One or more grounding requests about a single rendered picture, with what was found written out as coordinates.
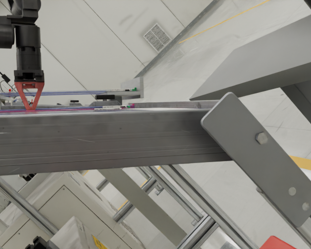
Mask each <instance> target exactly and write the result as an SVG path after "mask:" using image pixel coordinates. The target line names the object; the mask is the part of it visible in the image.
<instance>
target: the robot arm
mask: <svg viewBox="0 0 311 249"><path fill-rule="evenodd" d="M6 2H7V4H8V6H9V9H10V11H11V14H12V15H7V16H5V15H4V16H0V48H6V49H11V48H12V45H14V41H15V38H16V48H17V49H16V63H17V70H14V78H15V80H14V85H15V87H16V89H17V91H18V93H19V95H20V97H21V99H22V102H23V104H24V106H25V108H26V110H35V109H36V107H37V104H38V101H39V98H40V96H41V93H42V90H43V88H44V71H43V70H42V58H41V49H40V48H41V31H40V27H38V26H37V25H36V24H34V23H35V22H36V20H37V19H38V17H39V16H38V11H39V10H40V8H41V0H6ZM14 28H15V31H14ZM34 79H36V80H34ZM27 88H37V89H38V91H37V93H36V96H35V99H34V102H33V105H32V107H30V105H29V103H28V101H27V99H26V96H25V94H24V92H23V89H27Z"/></svg>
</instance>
